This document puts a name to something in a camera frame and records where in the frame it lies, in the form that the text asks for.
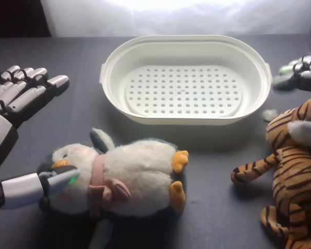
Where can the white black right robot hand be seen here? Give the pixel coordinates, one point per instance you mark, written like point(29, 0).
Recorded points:
point(304, 75)

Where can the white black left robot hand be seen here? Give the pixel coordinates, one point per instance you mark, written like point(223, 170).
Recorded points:
point(0, 129)

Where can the plush tiger toy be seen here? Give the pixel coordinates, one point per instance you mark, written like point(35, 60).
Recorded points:
point(298, 181)

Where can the plush penguin with pink scarf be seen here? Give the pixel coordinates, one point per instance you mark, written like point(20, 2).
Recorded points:
point(134, 176)

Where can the white perforated plastic oval basket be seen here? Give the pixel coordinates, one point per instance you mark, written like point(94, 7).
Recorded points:
point(184, 90)

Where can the dark curtain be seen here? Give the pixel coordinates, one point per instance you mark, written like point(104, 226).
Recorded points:
point(15, 15)

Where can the grey table cloth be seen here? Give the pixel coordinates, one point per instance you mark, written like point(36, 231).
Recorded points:
point(217, 186)

